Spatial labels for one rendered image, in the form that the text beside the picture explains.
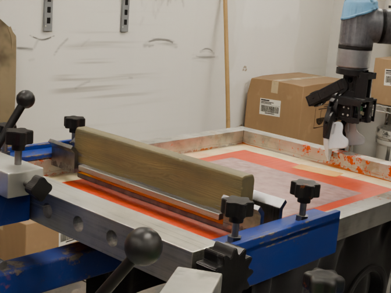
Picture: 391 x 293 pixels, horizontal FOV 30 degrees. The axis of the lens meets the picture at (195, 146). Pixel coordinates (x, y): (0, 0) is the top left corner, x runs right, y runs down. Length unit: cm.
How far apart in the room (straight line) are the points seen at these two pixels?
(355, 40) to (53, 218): 85
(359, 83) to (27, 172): 87
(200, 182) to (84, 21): 257
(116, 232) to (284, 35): 405
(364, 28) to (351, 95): 15
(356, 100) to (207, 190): 57
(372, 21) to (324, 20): 365
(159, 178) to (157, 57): 283
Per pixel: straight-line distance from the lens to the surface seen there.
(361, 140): 171
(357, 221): 124
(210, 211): 114
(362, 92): 164
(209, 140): 174
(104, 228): 94
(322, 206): 137
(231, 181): 112
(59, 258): 114
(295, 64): 505
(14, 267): 111
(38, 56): 353
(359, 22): 163
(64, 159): 140
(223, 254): 81
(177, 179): 120
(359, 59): 163
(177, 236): 88
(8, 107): 339
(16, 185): 100
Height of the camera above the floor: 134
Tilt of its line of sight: 13 degrees down
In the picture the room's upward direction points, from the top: 4 degrees clockwise
